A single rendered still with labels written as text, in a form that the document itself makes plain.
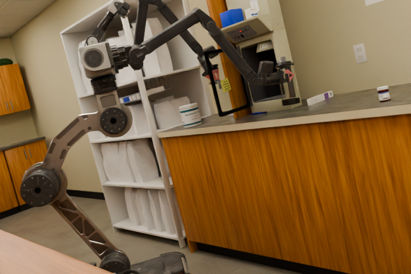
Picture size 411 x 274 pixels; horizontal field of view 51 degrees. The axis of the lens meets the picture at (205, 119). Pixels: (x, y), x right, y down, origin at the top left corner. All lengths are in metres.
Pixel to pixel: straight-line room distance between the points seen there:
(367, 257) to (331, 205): 0.29
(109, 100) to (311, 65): 1.37
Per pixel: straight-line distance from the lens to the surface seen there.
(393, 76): 2.74
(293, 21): 3.04
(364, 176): 2.14
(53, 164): 2.52
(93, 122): 2.46
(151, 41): 2.13
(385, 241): 2.24
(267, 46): 2.68
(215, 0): 2.85
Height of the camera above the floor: 1.23
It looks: 5 degrees down
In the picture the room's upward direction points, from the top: 14 degrees counter-clockwise
